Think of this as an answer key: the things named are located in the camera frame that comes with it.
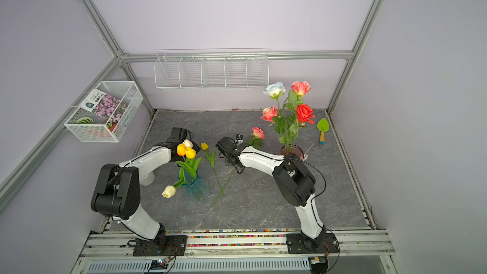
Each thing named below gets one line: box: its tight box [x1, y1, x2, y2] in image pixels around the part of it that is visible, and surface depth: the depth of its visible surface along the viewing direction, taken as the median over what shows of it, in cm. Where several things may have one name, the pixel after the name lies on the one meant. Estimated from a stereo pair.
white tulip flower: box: [161, 176, 186, 199], surface depth 61 cm
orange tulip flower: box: [176, 143, 186, 157], surface depth 68 cm
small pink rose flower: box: [259, 105, 279, 123], surface depth 72 cm
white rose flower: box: [263, 81, 286, 100], surface depth 74 cm
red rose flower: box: [296, 104, 316, 125], surface depth 67 cm
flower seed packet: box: [78, 88, 129, 125], surface depth 76 cm
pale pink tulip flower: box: [182, 139, 194, 149], surface depth 69 cm
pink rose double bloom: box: [281, 81, 312, 150], surface depth 75 cm
